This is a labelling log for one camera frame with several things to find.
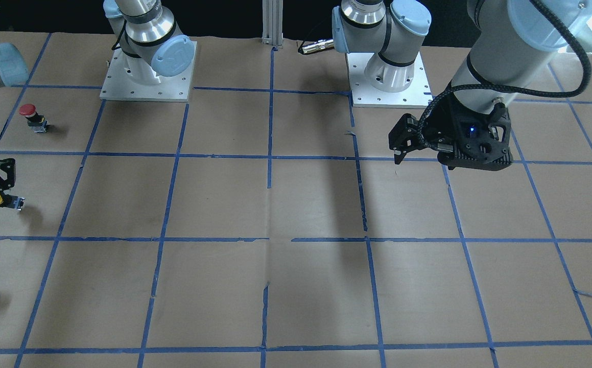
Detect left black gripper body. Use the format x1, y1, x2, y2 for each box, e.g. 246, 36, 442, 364
419, 94, 485, 159

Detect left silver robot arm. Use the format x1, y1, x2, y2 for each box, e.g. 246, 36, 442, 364
331, 1, 592, 171

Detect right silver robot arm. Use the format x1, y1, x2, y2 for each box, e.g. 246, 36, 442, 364
0, 1, 196, 210

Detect red push button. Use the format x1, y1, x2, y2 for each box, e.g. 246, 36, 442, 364
18, 103, 48, 133

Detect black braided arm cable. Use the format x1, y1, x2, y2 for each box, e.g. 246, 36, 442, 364
417, 0, 592, 150

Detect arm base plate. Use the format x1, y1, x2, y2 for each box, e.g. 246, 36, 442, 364
346, 52, 433, 109
100, 49, 195, 103

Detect aluminium frame post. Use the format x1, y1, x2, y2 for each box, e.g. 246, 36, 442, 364
262, 0, 283, 48

